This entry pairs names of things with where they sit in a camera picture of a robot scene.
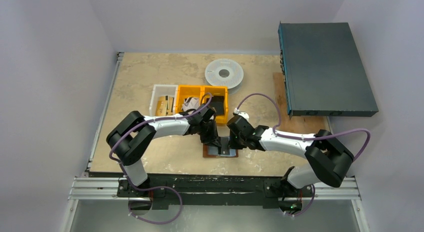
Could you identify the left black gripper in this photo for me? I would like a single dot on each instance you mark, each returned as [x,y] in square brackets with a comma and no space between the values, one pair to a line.
[212,139]

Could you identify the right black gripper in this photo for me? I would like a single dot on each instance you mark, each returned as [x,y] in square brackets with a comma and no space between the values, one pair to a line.
[234,139]

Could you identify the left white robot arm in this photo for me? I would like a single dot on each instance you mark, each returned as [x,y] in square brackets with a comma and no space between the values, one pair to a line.
[132,136]

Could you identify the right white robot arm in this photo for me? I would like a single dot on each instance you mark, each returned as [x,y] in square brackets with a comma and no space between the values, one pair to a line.
[328,160]

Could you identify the stack of silver cards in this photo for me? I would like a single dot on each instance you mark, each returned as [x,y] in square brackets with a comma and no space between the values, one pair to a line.
[190,103]

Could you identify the tan cards in white bin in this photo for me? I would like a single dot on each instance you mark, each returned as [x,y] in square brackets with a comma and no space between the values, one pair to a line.
[164,106]

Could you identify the orange double plastic bin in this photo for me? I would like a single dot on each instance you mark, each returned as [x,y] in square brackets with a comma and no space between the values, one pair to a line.
[185,91]

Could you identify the white plastic bin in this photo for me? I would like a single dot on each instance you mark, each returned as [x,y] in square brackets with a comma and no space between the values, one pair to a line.
[162,90]

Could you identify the grey filament spool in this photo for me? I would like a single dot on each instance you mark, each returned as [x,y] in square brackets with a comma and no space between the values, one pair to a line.
[224,72]

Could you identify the wooden board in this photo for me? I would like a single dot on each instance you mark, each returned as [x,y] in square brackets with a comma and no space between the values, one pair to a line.
[295,124]

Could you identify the dark blue flat box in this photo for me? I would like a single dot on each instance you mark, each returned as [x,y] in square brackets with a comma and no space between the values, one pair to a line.
[323,71]

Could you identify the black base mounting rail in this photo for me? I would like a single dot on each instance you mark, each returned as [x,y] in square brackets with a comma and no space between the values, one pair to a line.
[162,190]

